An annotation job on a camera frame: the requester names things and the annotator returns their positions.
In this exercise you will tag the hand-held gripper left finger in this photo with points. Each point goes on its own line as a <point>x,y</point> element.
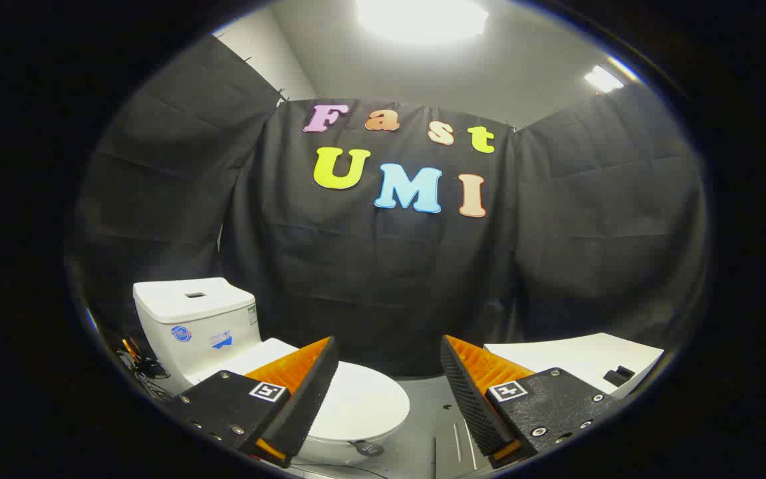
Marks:
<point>306,406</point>

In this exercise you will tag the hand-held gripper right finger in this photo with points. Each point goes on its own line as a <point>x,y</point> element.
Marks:
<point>469,406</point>

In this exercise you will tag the white toilet lid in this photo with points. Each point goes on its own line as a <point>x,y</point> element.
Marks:
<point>363,399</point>

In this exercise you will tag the white toilet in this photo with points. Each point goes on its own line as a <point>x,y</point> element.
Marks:
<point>197,313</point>

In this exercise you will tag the white box-shaped unit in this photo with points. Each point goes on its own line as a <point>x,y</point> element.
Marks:
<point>569,356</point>

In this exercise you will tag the black backdrop cloth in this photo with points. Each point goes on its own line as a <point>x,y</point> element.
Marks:
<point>383,279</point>

